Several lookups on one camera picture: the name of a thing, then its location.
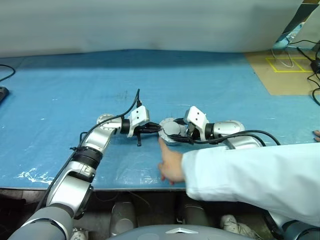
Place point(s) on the white lab coat sleeve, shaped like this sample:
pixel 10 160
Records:
pixel 250 175

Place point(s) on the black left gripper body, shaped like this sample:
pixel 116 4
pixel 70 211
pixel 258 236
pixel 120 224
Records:
pixel 139 140

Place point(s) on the black power adapter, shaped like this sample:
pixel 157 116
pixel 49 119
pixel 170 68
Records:
pixel 315 65

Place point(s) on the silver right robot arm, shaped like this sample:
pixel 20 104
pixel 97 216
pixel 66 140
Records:
pixel 230 127

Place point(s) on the brown cardboard sheet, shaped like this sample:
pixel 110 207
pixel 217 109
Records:
pixel 287 82

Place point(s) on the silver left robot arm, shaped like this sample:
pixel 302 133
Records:
pixel 97 140

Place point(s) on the grey rounded cylinder shape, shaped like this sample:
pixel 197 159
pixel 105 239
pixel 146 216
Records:
pixel 123 220
pixel 193 215

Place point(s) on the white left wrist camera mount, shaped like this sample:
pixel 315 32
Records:
pixel 138 116

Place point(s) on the round motor lid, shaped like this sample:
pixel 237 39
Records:
pixel 171 128

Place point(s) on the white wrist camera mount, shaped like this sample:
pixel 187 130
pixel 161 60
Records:
pixel 196 115
pixel 138 116

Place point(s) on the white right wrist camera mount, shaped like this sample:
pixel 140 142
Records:
pixel 196 115

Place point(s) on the person's left hand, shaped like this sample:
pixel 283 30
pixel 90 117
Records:
pixel 172 165

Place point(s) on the black flat device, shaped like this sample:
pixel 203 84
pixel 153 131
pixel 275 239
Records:
pixel 3 93

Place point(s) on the blue plastic table cover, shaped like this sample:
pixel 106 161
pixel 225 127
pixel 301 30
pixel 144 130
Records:
pixel 62 100

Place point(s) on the white panel board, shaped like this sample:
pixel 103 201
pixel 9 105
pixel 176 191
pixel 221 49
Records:
pixel 307 25

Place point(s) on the dark grey frame post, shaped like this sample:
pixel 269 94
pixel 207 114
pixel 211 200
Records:
pixel 296 20

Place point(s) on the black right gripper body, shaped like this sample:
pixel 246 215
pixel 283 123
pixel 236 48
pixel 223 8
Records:
pixel 191 130

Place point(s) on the grey robot torso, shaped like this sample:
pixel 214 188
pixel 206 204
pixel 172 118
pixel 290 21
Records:
pixel 175 235

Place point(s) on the person's right hand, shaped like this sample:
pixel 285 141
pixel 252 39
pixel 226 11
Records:
pixel 317 135

